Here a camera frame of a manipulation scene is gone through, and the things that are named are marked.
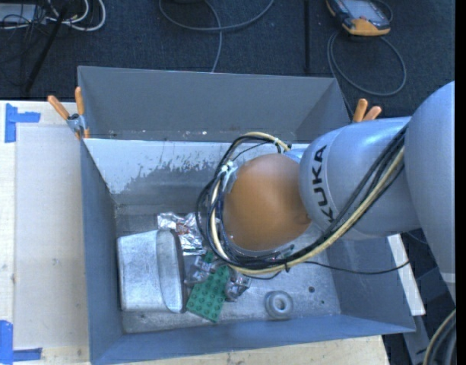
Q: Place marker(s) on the dark green flat block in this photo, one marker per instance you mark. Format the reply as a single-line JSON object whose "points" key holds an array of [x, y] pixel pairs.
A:
{"points": [[208, 299]]}

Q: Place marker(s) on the crinkled silver foil packet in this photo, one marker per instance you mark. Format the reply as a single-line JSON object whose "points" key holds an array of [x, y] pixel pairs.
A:
{"points": [[179, 228]]}

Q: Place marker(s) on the grey metal bin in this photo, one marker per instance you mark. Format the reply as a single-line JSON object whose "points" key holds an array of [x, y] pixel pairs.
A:
{"points": [[149, 105]]}

